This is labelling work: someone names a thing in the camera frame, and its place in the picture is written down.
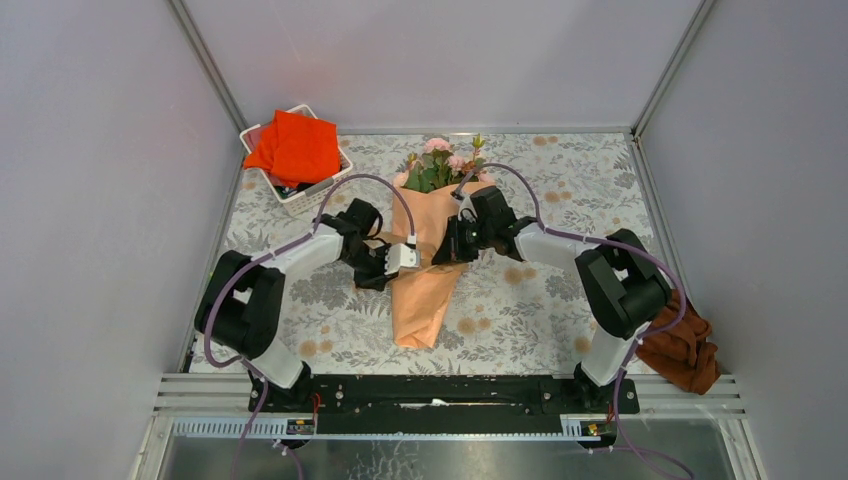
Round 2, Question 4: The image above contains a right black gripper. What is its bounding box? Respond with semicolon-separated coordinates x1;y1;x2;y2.
432;215;493;267

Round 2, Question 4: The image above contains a tan ribbon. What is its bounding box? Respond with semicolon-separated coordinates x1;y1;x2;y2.
365;234;413;263

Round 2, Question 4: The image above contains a pink fake flower bouquet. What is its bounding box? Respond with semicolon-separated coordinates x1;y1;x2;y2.
395;134;494;193

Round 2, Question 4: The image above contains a beige kraft wrapping paper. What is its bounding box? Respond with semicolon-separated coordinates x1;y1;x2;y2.
390;173;467;349

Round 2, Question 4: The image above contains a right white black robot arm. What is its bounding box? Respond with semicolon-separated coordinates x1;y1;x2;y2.
432;186;672;412

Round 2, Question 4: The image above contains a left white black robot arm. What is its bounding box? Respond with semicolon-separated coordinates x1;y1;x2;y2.
194;199;397;411

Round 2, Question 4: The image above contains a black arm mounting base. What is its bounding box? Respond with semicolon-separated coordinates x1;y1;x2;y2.
248;374;640;438

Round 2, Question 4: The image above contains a floral patterned table mat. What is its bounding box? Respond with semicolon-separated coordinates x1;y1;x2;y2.
188;132;670;378

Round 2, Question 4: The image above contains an orange cloth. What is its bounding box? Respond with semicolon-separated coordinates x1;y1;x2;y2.
244;110;342;188

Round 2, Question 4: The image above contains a brown cloth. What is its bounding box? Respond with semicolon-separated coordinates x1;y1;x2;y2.
636;302;721;395

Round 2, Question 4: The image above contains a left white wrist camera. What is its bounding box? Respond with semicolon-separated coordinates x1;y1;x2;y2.
385;243;421;274

